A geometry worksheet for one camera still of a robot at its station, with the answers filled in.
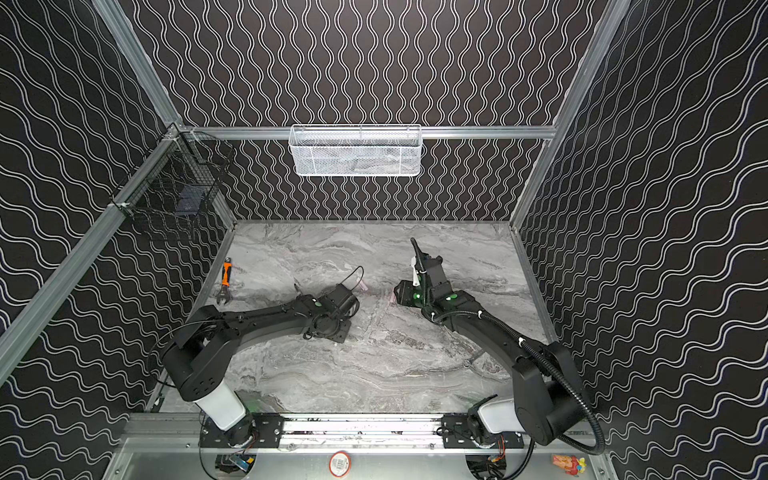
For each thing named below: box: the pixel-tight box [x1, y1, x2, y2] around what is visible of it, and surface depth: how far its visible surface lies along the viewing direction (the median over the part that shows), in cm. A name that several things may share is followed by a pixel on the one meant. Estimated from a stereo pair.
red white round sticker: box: [329, 451, 351, 478], surface depth 70 cm
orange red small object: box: [552, 455, 587, 477], surface depth 70 cm
